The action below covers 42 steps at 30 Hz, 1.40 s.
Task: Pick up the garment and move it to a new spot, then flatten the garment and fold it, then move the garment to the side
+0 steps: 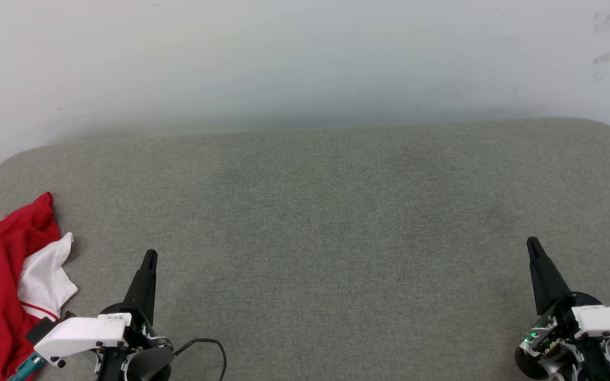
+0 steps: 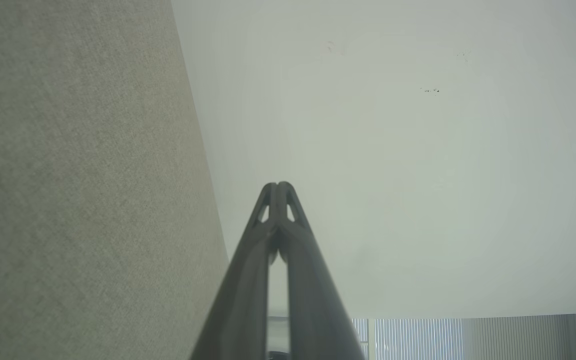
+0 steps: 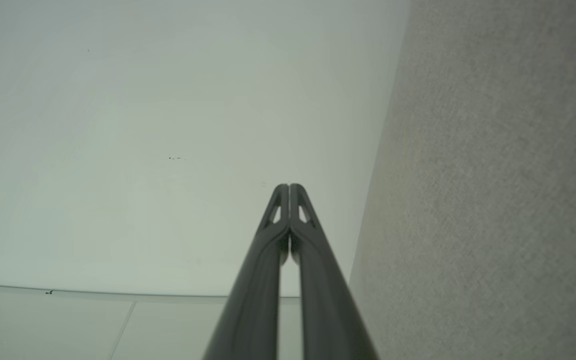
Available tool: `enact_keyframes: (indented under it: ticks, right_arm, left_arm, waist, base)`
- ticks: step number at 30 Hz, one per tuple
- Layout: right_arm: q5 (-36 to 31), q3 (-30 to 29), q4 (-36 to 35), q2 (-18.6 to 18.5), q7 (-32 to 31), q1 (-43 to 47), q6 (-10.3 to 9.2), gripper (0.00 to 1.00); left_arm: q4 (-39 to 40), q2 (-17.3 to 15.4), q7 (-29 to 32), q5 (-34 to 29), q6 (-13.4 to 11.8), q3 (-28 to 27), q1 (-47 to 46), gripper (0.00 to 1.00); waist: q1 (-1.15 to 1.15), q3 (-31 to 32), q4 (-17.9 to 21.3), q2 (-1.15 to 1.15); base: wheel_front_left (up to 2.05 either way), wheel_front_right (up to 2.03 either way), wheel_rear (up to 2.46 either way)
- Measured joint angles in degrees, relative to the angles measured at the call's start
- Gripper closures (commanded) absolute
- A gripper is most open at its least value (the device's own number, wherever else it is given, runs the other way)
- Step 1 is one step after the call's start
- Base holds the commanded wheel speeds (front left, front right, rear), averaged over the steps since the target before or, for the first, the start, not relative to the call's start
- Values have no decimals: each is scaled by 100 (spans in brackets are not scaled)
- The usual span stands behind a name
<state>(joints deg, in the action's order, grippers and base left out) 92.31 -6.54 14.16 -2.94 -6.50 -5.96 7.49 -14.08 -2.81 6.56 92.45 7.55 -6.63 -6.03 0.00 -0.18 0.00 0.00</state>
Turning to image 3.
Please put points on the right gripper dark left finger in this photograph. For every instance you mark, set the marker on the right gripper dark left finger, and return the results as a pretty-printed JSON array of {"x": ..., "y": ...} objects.
[{"x": 253, "y": 310}]

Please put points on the grey fabric sofa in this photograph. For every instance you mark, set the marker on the grey fabric sofa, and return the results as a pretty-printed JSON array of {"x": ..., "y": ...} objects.
[{"x": 493, "y": 200}]

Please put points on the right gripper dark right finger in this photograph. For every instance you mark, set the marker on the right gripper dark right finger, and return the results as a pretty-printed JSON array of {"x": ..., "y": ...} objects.
[{"x": 323, "y": 310}]

